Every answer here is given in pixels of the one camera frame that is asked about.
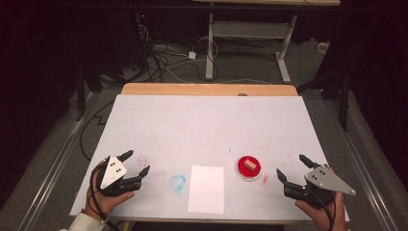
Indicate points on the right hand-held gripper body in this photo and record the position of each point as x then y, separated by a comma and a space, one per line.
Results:
324, 181

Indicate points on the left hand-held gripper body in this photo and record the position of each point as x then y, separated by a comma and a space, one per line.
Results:
112, 171

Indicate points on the wooden stamp block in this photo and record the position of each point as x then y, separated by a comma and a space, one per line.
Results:
249, 165

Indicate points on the round red ink pad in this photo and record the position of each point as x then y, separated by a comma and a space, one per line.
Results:
242, 171

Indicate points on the person's left hand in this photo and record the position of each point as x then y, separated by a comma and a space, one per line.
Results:
104, 202

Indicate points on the person's right hand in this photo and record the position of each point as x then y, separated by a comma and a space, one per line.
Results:
325, 218

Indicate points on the white paper sheet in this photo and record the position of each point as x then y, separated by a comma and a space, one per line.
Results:
206, 190

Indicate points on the black metal stand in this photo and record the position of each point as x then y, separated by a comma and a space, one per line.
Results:
80, 96
344, 102

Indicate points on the small white floor box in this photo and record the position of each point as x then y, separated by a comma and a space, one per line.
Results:
323, 47

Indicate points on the white power adapter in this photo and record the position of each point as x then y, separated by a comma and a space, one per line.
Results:
192, 55

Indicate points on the black device with red light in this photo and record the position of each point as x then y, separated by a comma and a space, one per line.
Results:
141, 32

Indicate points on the metal floor rail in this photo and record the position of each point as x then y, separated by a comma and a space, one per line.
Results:
359, 154
61, 150

